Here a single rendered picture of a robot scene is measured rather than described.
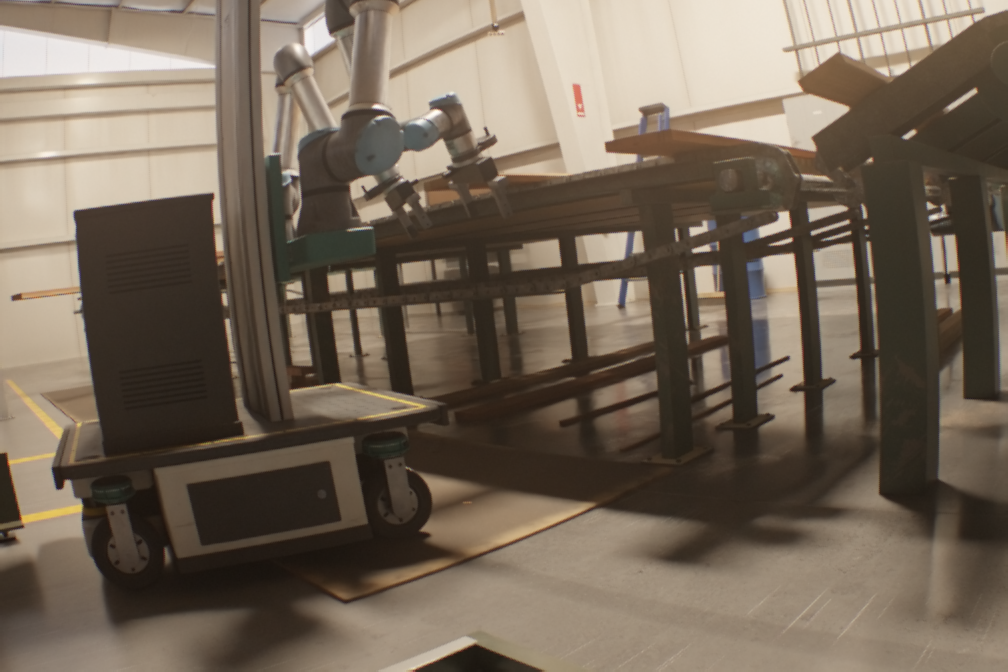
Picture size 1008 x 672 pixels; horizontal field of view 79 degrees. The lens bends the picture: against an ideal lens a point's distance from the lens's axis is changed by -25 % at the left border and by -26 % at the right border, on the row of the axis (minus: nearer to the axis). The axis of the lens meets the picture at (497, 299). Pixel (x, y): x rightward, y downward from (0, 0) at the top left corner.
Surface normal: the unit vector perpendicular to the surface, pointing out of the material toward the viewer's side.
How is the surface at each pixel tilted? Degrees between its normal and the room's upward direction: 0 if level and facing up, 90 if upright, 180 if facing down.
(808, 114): 90
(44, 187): 87
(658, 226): 90
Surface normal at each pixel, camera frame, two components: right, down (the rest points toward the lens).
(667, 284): 0.66, -0.05
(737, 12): -0.74, 0.11
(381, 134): 0.80, 0.06
